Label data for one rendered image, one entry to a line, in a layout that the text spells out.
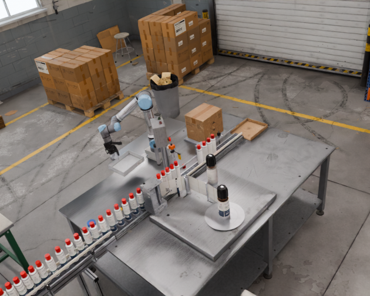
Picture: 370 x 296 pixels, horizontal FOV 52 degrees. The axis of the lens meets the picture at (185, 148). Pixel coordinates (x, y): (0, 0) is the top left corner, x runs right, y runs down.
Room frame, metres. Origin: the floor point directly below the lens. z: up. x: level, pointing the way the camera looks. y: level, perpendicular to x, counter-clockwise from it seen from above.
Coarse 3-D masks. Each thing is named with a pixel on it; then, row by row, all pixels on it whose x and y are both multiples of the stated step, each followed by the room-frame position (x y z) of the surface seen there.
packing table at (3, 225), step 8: (0, 216) 2.62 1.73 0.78; (0, 224) 2.52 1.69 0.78; (8, 224) 2.50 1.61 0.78; (0, 232) 2.42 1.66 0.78; (8, 232) 2.49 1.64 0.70; (8, 240) 2.48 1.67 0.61; (0, 248) 2.96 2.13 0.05; (16, 248) 2.49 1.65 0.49; (8, 256) 2.71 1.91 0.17; (16, 256) 2.49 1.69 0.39; (24, 264) 2.49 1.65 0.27
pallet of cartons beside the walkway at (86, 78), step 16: (80, 48) 6.69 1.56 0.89; (96, 48) 6.56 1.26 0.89; (48, 64) 6.21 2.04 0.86; (64, 64) 6.01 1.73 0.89; (80, 64) 5.89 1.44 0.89; (96, 64) 6.08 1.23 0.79; (112, 64) 6.32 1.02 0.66; (48, 80) 6.32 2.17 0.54; (64, 80) 6.01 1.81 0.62; (80, 80) 5.79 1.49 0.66; (96, 80) 6.01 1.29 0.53; (112, 80) 6.24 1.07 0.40; (48, 96) 6.45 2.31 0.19; (64, 96) 6.09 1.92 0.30; (80, 96) 5.78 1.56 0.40; (96, 96) 5.95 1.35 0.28; (112, 96) 6.14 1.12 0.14; (80, 112) 5.96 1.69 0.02
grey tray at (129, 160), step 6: (120, 156) 2.97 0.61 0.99; (126, 156) 3.02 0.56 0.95; (132, 156) 3.00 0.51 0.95; (138, 156) 2.97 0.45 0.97; (114, 162) 2.91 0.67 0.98; (120, 162) 2.94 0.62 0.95; (126, 162) 2.92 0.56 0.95; (132, 162) 2.91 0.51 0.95; (138, 162) 2.86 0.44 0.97; (114, 168) 2.80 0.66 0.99; (120, 168) 2.85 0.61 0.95; (126, 168) 2.84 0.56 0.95; (132, 168) 2.80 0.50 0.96; (120, 174) 2.76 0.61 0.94; (126, 174) 2.74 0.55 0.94
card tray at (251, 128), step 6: (246, 120) 3.52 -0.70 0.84; (252, 120) 3.48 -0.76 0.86; (240, 126) 3.44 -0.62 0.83; (246, 126) 3.42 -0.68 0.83; (252, 126) 3.40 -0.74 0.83; (258, 126) 3.38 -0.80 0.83; (264, 126) 3.31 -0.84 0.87; (234, 132) 3.34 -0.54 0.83; (240, 132) 3.32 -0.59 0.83; (246, 132) 3.31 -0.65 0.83; (252, 132) 3.29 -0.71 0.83; (258, 132) 3.23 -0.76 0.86; (246, 138) 3.20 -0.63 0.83; (252, 138) 3.16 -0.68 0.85
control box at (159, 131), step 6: (150, 120) 2.71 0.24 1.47; (156, 120) 2.69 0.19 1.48; (162, 120) 2.68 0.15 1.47; (156, 126) 2.60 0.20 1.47; (162, 126) 2.58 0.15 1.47; (156, 132) 2.57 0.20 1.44; (162, 132) 2.58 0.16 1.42; (156, 138) 2.57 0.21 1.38; (162, 138) 2.58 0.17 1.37; (156, 144) 2.57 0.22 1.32; (162, 144) 2.58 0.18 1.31; (168, 144) 2.59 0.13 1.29
